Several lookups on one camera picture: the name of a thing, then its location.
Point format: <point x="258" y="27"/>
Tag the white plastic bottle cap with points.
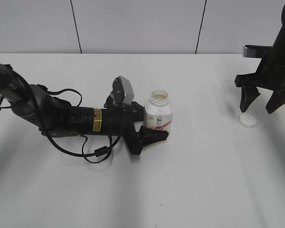
<point x="247" y="120"/>

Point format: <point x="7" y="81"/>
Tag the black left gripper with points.
<point x="114" y="121"/>

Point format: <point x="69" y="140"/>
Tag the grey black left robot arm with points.
<point x="57" y="118"/>

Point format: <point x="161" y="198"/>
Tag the white yili yogurt bottle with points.
<point x="158" y="111"/>

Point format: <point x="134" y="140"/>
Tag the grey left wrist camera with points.
<point x="122" y="92"/>

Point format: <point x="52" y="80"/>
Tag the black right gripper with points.
<point x="270" y="74"/>

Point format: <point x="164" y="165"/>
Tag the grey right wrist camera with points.
<point x="255" y="51"/>

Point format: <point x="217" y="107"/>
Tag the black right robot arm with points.
<point x="270" y="73"/>

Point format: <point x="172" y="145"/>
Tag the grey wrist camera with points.
<point x="255" y="51"/>
<point x="122" y="92"/>

